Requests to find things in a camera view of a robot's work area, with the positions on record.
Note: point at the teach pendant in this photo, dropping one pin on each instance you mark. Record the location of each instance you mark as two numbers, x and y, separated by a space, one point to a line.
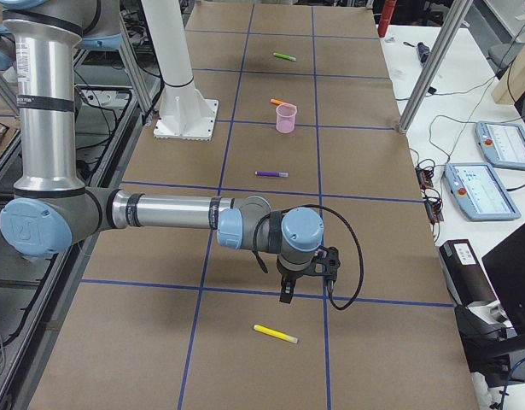
479 192
503 145

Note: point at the yellow highlighter pen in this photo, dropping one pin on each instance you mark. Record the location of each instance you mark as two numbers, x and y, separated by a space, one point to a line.
276 334

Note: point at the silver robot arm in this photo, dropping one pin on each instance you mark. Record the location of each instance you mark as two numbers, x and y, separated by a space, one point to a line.
54 209

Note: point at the black monitor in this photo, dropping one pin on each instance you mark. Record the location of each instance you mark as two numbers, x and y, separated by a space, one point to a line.
505 267

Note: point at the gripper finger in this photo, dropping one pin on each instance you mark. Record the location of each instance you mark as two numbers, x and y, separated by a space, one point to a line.
287 291

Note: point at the black box with label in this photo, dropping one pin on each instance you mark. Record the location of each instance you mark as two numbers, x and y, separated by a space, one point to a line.
465 278

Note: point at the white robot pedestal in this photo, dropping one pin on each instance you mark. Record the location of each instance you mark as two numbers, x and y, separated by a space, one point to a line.
183 112

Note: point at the aluminium frame post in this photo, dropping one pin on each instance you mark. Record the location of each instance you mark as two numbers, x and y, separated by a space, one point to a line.
447 33

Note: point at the green highlighter pen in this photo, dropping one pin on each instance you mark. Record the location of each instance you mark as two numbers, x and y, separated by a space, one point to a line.
284 57

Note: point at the purple marker pen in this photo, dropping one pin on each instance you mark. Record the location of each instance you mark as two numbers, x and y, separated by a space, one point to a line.
269 174

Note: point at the far teach pendant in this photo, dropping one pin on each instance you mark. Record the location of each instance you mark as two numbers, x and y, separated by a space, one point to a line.
503 145

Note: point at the pink mesh pen holder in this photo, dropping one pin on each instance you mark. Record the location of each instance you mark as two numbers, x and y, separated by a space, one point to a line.
286 114

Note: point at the small circuit board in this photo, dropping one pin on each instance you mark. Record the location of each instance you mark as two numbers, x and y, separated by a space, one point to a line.
425 177

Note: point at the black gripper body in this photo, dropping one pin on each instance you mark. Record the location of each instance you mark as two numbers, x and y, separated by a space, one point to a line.
288 274

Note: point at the near teach pendant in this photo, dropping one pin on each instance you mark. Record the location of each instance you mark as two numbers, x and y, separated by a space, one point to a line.
479 192

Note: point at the red cylinder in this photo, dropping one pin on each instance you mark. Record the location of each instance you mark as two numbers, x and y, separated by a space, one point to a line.
385 17

